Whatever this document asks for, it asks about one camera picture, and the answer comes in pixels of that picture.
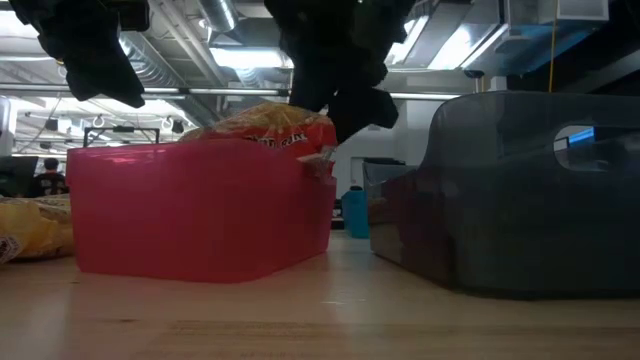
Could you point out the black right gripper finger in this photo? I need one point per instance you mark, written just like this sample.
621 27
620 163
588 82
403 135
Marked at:
307 90
360 115

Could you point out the black monitor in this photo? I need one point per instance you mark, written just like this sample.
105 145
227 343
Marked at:
17 175

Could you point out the black security camera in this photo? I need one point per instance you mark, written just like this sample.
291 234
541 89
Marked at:
472 73

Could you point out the silver round air duct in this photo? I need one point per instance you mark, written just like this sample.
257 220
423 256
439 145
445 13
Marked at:
220 12

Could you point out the red plastic bin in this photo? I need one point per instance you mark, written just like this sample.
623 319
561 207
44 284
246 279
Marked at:
200 215

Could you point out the person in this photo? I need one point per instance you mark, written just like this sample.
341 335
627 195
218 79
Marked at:
49 182

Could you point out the bright ceiling light panel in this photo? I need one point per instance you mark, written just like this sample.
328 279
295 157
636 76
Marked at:
245 57

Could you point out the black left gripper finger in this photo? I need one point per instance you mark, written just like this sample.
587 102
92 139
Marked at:
79 90
110 75

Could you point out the yellow Maruchan ramen pack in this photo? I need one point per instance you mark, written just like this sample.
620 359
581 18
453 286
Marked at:
62 225
25 230

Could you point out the dark grey plastic bin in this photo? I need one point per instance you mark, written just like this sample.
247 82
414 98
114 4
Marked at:
500 225

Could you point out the black rack frame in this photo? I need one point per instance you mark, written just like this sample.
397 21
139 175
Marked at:
100 130

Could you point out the red Maruchan ramen pack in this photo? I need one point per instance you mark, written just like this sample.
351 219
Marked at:
270 127

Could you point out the blue monitor screen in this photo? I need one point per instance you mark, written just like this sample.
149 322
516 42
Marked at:
580 136

